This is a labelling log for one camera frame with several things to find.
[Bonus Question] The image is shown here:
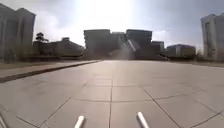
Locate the grey stone slab plaza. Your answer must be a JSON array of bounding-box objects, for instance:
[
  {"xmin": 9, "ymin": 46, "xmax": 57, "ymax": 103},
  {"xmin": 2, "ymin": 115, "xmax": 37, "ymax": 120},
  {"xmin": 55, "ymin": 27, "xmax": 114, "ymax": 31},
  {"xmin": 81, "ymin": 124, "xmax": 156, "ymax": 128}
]
[{"xmin": 0, "ymin": 59, "xmax": 224, "ymax": 128}]

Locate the large dark central building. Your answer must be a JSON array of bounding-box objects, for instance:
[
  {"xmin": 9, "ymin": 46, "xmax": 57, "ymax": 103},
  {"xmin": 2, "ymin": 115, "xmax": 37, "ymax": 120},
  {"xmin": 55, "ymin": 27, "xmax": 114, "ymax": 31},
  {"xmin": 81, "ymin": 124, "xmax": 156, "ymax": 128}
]
[{"xmin": 83, "ymin": 28, "xmax": 166, "ymax": 61}]

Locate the low building with sloped roof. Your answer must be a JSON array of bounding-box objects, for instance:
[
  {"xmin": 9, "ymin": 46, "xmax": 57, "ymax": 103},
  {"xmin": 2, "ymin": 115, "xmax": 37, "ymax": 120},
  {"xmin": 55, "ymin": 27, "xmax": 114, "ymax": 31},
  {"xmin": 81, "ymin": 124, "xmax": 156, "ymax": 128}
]
[{"xmin": 32, "ymin": 36, "xmax": 86, "ymax": 58}]

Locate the robot's own part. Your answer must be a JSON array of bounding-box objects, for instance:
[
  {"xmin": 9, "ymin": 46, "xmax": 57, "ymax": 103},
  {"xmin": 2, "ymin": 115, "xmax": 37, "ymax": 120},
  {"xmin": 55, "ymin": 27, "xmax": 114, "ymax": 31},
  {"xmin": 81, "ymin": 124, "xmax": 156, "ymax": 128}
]
[
  {"xmin": 136, "ymin": 111, "xmax": 150, "ymax": 128},
  {"xmin": 73, "ymin": 115, "xmax": 86, "ymax": 128}
]

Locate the low wide building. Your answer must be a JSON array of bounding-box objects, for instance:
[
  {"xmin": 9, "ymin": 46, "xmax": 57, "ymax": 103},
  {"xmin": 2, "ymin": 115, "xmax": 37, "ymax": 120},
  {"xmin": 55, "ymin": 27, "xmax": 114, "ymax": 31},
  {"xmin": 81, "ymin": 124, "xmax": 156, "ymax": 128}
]
[{"xmin": 164, "ymin": 43, "xmax": 197, "ymax": 60}]

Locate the tree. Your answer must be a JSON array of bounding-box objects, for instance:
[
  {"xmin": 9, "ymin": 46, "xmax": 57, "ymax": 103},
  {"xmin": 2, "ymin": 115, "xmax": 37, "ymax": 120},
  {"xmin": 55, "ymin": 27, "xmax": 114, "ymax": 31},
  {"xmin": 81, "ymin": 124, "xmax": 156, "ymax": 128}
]
[{"xmin": 35, "ymin": 31, "xmax": 50, "ymax": 56}]

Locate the raised kerb strip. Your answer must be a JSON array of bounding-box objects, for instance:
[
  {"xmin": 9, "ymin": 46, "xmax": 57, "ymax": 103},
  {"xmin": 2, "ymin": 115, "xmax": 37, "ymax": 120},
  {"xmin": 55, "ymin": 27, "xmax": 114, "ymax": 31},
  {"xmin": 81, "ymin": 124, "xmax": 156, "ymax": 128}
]
[{"xmin": 0, "ymin": 59, "xmax": 101, "ymax": 84}]

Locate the tall pale tower building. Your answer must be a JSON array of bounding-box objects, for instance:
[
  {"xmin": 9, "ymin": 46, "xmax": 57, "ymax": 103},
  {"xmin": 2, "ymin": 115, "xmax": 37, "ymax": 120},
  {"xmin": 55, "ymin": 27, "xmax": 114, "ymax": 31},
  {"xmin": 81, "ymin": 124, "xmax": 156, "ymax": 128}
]
[{"xmin": 0, "ymin": 3, "xmax": 37, "ymax": 64}]

